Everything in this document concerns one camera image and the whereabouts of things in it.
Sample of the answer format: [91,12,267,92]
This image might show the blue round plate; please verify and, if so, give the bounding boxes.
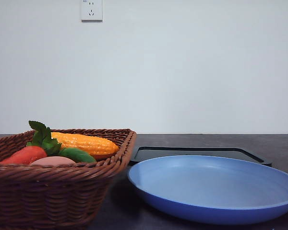
[128,155,288,225]

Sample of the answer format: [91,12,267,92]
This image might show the pink brown egg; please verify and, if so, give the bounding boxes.
[30,156,76,166]

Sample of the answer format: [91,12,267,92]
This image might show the brown wicker basket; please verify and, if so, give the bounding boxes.
[0,128,136,230]

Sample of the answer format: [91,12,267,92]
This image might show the black rectangular tray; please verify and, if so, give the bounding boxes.
[129,147,272,167]

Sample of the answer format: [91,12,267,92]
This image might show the yellow toy corn cob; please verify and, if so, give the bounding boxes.
[51,132,119,156]

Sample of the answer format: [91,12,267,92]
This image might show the green toy vegetable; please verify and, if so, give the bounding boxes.
[60,147,96,163]

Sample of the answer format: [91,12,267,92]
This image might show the green carrot leaves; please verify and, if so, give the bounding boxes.
[26,120,61,156]

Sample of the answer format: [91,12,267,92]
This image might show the red toy carrot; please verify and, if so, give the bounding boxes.
[0,146,47,164]

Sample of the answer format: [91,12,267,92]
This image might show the white wall socket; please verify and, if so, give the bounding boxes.
[81,0,103,23]

